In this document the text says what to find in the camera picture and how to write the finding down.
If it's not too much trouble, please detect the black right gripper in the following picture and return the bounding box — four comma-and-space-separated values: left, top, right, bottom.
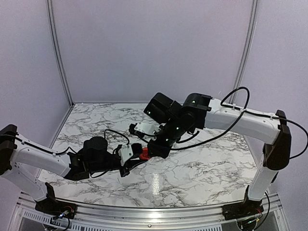
147, 117, 186, 158

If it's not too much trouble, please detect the red bottle cap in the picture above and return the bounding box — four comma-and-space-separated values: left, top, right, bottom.
139, 147, 151, 161

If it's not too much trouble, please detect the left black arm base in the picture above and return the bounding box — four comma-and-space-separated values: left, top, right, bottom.
34, 183, 77, 219

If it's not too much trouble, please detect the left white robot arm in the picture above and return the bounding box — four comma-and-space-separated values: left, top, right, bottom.
0, 124, 145, 214

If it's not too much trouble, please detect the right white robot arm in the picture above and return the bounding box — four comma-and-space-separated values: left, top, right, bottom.
135, 93, 292, 216

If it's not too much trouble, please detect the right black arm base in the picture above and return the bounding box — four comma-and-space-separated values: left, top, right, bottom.
222, 187, 264, 220

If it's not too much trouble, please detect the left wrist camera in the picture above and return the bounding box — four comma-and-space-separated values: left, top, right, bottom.
117, 143, 143, 167

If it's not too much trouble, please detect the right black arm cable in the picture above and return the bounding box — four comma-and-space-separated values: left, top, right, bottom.
141, 86, 308, 221

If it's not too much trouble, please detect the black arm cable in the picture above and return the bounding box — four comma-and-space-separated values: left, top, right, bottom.
141, 86, 308, 221
0, 129, 132, 179

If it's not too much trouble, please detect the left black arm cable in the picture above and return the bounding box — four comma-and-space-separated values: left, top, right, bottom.
0, 129, 132, 179

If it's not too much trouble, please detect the right aluminium frame post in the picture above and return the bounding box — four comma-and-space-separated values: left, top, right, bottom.
232, 0, 259, 90

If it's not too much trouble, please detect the aluminium frame post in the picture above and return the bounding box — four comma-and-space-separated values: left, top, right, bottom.
232, 0, 259, 90
46, 0, 75, 107

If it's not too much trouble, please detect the front aluminium rail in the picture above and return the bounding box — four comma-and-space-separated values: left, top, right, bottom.
8, 192, 290, 231

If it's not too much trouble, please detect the left aluminium frame post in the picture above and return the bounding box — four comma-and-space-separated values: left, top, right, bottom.
46, 0, 75, 107

